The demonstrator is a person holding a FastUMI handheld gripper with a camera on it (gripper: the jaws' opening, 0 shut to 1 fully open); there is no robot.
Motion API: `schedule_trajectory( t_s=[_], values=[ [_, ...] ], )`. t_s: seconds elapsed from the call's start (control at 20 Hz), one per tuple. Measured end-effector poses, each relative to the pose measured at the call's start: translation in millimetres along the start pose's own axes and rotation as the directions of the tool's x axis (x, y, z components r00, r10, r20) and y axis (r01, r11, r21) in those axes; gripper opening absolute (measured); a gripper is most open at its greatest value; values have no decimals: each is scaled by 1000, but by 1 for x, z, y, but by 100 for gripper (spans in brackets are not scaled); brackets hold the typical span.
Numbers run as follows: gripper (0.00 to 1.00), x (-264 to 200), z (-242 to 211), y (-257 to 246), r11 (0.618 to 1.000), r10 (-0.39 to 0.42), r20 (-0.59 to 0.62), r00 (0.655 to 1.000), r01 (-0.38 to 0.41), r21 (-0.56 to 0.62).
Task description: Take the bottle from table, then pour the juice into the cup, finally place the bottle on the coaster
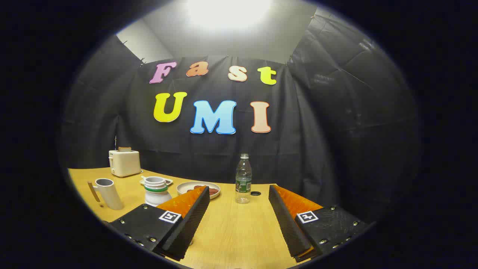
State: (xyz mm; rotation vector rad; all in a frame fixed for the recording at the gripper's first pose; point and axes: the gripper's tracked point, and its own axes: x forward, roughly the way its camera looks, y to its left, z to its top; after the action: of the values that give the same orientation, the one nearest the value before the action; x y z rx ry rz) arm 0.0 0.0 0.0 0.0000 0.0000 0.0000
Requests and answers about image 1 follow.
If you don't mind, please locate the wooden table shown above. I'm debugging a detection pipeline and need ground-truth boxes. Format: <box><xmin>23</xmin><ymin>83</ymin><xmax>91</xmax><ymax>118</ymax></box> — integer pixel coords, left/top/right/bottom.
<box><xmin>67</xmin><ymin>167</ymin><xmax>325</xmax><ymax>269</ymax></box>

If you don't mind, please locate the bright ceiling light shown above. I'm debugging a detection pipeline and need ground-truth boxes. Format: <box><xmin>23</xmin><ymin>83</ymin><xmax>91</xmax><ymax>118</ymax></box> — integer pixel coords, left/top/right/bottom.
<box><xmin>185</xmin><ymin>0</ymin><xmax>273</xmax><ymax>32</ymax></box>

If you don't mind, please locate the white cup with wooden handle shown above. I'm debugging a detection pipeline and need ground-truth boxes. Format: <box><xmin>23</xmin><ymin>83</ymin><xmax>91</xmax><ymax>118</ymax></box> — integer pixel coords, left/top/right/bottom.
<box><xmin>87</xmin><ymin>178</ymin><xmax>124</xmax><ymax>210</ymax></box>

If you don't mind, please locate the white juice bottle green ring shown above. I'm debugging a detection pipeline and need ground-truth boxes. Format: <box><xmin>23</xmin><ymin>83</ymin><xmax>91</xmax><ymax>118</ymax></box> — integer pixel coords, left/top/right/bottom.
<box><xmin>144</xmin><ymin>176</ymin><xmax>172</xmax><ymax>207</ymax></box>

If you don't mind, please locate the clear plastic water bottle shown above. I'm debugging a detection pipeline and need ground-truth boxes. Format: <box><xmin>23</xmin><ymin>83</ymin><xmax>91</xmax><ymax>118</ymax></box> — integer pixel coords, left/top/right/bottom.
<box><xmin>235</xmin><ymin>153</ymin><xmax>252</xmax><ymax>204</ymax></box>

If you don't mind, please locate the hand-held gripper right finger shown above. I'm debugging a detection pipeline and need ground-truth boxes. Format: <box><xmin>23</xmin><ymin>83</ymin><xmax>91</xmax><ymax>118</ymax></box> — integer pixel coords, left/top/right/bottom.
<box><xmin>268</xmin><ymin>185</ymin><xmax>377</xmax><ymax>263</ymax></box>

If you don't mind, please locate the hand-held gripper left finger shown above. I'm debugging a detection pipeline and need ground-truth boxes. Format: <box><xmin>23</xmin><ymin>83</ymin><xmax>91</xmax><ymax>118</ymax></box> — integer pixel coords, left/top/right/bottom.
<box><xmin>103</xmin><ymin>186</ymin><xmax>210</xmax><ymax>261</ymax></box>

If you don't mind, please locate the white round plate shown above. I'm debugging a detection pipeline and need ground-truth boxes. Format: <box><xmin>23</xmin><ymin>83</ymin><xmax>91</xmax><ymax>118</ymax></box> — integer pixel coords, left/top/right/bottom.
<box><xmin>177</xmin><ymin>181</ymin><xmax>221</xmax><ymax>200</ymax></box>

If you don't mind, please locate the cream toaster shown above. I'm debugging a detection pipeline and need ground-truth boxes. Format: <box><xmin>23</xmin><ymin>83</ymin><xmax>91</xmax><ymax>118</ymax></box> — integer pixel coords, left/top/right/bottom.
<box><xmin>109</xmin><ymin>150</ymin><xmax>142</xmax><ymax>177</ymax></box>

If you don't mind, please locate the black backdrop cloth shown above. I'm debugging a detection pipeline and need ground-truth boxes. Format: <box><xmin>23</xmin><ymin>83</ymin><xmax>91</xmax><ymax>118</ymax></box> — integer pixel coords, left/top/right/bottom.
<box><xmin>60</xmin><ymin>15</ymin><xmax>419</xmax><ymax>225</ymax></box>

